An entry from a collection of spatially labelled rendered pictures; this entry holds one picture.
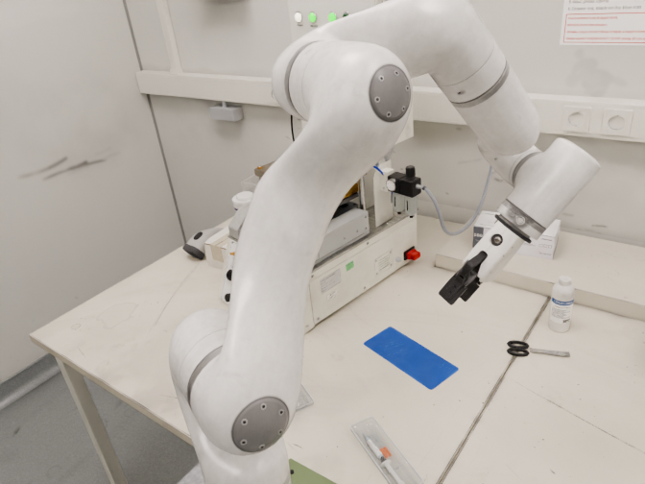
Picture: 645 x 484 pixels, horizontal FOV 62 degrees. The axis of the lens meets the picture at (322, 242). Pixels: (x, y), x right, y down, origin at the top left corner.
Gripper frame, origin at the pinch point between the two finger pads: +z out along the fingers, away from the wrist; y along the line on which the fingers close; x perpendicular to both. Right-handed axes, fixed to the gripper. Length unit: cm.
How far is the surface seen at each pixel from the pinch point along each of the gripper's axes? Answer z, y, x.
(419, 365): 24.8, 27.3, 0.0
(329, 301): 32, 31, 29
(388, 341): 27.9, 31.6, 10.3
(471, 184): -13, 85, 34
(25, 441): 174, 38, 98
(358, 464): 38.3, 0.4, -7.4
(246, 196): 37, 55, 87
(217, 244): 49, 38, 74
